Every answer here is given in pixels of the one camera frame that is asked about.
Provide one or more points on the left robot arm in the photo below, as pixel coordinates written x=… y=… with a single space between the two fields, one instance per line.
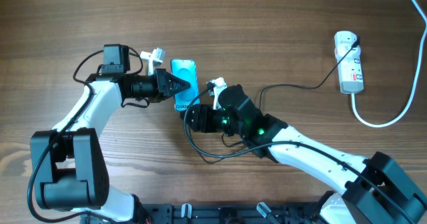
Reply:
x=69 y=177

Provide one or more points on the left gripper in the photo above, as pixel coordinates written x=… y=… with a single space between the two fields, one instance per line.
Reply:
x=163 y=78

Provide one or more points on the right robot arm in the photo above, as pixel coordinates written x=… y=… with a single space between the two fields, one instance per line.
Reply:
x=365 y=190

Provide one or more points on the white USB charger plug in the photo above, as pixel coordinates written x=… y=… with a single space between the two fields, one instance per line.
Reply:
x=344 y=49

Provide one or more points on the white power strip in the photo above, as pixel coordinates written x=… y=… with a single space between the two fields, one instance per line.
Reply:
x=349 y=70

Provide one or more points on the Galaxy S25 smartphone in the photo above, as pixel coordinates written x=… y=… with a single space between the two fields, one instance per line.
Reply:
x=182 y=100

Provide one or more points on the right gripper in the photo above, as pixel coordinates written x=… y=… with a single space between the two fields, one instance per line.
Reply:
x=203 y=114

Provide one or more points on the black aluminium base frame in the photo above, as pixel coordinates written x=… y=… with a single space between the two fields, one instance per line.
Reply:
x=288 y=213

